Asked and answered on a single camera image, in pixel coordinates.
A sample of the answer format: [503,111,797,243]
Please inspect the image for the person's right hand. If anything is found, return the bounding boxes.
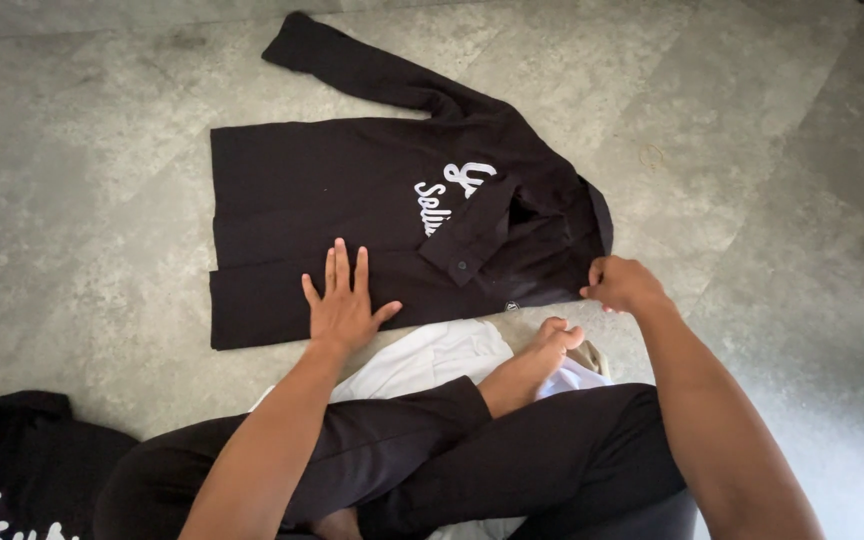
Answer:
[579,255,672,315]

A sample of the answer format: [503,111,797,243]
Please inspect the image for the person's left hand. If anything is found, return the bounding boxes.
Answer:
[301,238,404,351]

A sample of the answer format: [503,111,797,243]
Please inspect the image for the black long-sleeve shirt white print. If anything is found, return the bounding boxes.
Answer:
[209,11,615,351]

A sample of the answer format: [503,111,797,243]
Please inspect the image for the beige cloth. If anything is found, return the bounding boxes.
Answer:
[567,339,612,380]

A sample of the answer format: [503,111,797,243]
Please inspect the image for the person's bare foot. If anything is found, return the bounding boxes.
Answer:
[477,316,585,419]

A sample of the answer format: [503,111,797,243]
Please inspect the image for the white cloth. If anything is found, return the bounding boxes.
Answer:
[250,318,615,540]

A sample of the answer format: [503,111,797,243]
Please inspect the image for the person's black trousers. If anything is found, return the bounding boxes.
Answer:
[93,375,699,540]

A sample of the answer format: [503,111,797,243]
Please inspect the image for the black garment with white lettering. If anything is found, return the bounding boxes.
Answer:
[0,390,141,540]

